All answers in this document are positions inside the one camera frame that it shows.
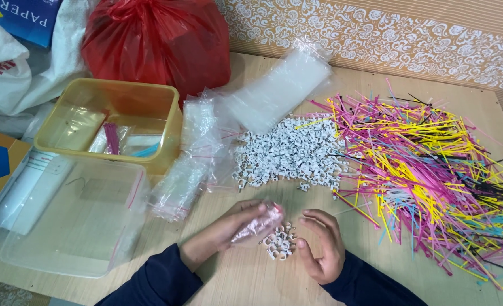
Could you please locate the person's left hand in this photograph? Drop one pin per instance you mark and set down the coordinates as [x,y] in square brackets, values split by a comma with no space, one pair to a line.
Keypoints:
[217,236]

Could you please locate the person's right hand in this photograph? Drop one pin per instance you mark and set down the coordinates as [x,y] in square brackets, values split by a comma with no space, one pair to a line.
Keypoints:
[330,255]

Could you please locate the small clear zip bag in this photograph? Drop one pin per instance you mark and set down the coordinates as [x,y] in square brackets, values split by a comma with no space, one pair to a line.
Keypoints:
[260,227]

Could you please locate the heap of small zip bags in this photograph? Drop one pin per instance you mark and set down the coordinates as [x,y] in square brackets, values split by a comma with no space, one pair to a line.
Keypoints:
[194,157]

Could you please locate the packet of clear plastic bags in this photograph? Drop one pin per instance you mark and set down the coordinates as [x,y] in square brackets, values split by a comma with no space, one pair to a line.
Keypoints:
[277,91]

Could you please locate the white paper packet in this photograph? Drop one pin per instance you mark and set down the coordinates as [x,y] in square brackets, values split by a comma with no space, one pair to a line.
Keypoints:
[32,191]

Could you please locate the white plastic bag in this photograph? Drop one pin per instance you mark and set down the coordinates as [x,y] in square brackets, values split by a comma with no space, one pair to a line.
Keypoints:
[43,80]

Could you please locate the red plastic bag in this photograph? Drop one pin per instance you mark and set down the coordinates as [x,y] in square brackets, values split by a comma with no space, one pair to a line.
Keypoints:
[158,42]

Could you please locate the yellow plastic container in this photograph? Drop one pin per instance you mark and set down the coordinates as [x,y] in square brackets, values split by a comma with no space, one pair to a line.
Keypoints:
[77,123]

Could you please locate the brown floral patterned cloth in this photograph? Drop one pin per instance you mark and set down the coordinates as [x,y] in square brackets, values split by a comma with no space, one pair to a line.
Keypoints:
[383,38]

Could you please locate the empty clear plastic bag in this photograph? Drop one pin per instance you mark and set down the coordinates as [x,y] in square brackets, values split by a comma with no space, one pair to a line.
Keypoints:
[75,127]

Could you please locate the blue paper box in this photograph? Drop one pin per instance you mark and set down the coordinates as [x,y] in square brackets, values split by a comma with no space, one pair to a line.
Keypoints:
[22,19]

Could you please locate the person's left fingers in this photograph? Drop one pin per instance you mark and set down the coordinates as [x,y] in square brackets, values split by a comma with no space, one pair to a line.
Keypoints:
[251,210]

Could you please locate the clear plastic container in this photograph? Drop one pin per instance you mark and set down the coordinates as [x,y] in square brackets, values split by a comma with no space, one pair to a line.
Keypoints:
[77,229]

